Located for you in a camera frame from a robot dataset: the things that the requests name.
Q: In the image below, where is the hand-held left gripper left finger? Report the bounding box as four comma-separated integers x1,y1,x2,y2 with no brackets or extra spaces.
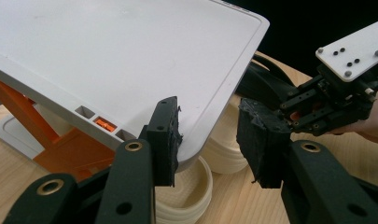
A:
94,95,183,224

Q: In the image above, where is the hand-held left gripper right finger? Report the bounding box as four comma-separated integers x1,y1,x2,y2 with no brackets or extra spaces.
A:
236,97,378,224

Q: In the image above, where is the beige clog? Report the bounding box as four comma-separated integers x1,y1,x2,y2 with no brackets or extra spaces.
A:
153,155,214,224
202,96,250,175

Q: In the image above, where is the black flip-flop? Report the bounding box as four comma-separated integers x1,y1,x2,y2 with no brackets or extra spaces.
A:
236,54,300,111

